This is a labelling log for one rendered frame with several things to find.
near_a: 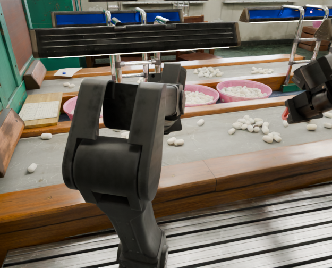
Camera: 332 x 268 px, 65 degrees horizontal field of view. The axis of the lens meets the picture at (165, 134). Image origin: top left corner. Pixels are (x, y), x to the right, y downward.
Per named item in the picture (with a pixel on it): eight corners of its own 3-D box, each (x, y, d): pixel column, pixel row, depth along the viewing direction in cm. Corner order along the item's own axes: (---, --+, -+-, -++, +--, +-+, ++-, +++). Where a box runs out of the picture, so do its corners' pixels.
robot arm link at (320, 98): (302, 92, 68) (323, 82, 61) (318, 85, 69) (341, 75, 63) (314, 116, 67) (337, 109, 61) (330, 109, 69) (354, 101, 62)
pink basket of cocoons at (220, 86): (279, 112, 127) (283, 94, 122) (229, 119, 121) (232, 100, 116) (249, 94, 149) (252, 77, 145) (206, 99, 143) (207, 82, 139)
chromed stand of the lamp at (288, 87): (311, 89, 156) (334, 6, 134) (282, 92, 152) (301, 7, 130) (289, 80, 172) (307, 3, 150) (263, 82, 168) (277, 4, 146)
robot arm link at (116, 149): (134, 238, 53) (91, 123, 29) (167, 244, 52) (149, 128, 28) (125, 271, 49) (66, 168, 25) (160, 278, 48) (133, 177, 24)
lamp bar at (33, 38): (241, 47, 85) (244, 22, 81) (33, 59, 70) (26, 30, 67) (229, 42, 92) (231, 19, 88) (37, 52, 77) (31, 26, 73)
